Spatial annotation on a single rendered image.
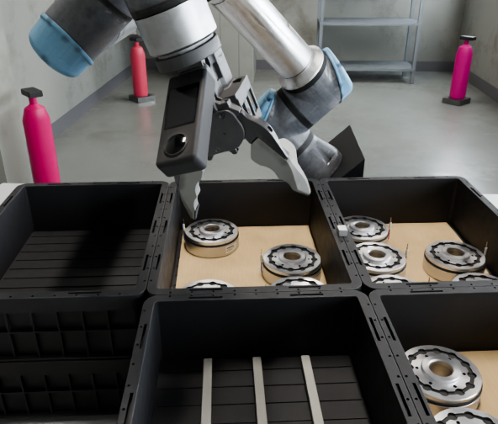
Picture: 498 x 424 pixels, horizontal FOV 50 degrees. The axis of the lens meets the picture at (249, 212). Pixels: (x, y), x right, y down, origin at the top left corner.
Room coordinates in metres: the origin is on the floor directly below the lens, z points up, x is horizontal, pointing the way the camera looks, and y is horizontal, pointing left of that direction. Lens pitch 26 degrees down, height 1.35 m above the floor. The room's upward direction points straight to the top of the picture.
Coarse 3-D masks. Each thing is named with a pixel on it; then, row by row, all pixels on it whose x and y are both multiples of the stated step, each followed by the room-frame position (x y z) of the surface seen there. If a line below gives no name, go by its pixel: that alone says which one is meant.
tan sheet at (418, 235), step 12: (396, 228) 0.98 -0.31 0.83; (408, 228) 0.98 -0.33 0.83; (420, 228) 0.98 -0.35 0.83; (432, 228) 0.98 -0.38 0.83; (444, 228) 0.98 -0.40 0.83; (396, 240) 0.93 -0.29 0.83; (408, 240) 0.93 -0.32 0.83; (420, 240) 0.93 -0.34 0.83; (432, 240) 0.93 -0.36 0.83; (444, 240) 0.93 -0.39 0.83; (456, 240) 0.93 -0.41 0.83; (408, 252) 0.88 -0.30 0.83; (420, 252) 0.88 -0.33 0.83; (408, 264) 0.84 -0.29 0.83; (420, 264) 0.84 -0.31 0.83; (408, 276) 0.80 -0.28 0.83; (420, 276) 0.80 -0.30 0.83
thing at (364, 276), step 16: (432, 176) 1.02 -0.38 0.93; (448, 176) 1.02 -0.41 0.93; (336, 208) 0.87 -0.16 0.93; (496, 208) 0.87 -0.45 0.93; (352, 240) 0.75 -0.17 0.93; (352, 256) 0.70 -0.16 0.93; (368, 288) 0.62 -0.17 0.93; (384, 288) 0.62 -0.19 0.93; (400, 288) 0.62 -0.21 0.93; (416, 288) 0.62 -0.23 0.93
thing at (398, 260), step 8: (360, 248) 0.84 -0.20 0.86; (384, 248) 0.85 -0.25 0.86; (392, 248) 0.84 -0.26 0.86; (392, 256) 0.81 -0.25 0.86; (400, 256) 0.81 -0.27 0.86; (368, 264) 0.79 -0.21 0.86; (376, 264) 0.79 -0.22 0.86; (384, 264) 0.79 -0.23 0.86; (392, 264) 0.79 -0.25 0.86; (400, 264) 0.79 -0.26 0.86; (368, 272) 0.77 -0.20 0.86; (376, 272) 0.77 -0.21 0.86; (384, 272) 0.76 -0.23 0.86; (392, 272) 0.77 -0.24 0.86
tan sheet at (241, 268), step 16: (240, 240) 0.93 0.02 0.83; (256, 240) 0.93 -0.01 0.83; (272, 240) 0.93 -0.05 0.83; (288, 240) 0.93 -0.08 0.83; (304, 240) 0.93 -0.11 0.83; (192, 256) 0.87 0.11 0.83; (240, 256) 0.87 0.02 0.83; (256, 256) 0.87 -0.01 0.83; (192, 272) 0.81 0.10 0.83; (208, 272) 0.81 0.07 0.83; (224, 272) 0.81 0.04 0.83; (240, 272) 0.81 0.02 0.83; (256, 272) 0.81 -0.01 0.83; (176, 288) 0.76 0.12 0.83
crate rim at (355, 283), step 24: (168, 192) 0.94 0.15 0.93; (168, 216) 0.83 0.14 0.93; (336, 240) 0.75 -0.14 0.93; (192, 288) 0.61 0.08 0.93; (216, 288) 0.61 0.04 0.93; (240, 288) 0.61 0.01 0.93; (264, 288) 0.61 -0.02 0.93; (288, 288) 0.61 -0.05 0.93; (312, 288) 0.61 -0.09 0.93; (336, 288) 0.61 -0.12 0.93; (360, 288) 0.62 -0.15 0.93
